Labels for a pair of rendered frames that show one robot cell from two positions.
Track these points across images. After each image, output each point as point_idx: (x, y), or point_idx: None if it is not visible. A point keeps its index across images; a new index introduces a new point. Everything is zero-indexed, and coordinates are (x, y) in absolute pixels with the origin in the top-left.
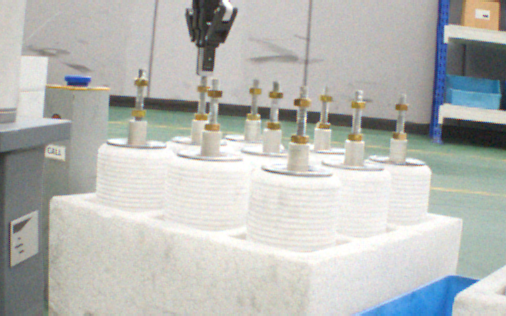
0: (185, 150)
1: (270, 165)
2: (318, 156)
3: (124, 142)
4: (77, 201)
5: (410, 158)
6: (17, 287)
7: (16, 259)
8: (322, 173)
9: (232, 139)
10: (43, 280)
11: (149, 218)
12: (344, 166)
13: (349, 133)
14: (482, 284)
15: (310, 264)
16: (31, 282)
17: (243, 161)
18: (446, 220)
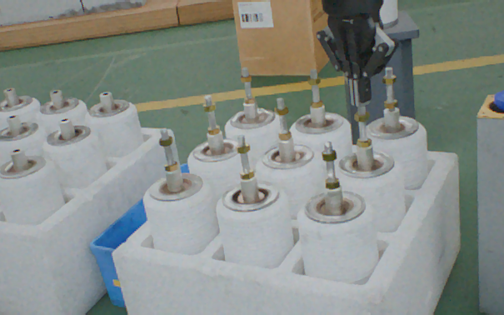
0: (340, 122)
1: (270, 117)
2: None
3: (405, 127)
4: (428, 153)
5: (159, 197)
6: (346, 88)
7: (344, 77)
8: (236, 115)
9: (350, 192)
10: (349, 100)
11: (356, 150)
12: (223, 138)
13: (218, 126)
14: (154, 140)
15: None
16: (347, 94)
17: (294, 126)
18: (132, 239)
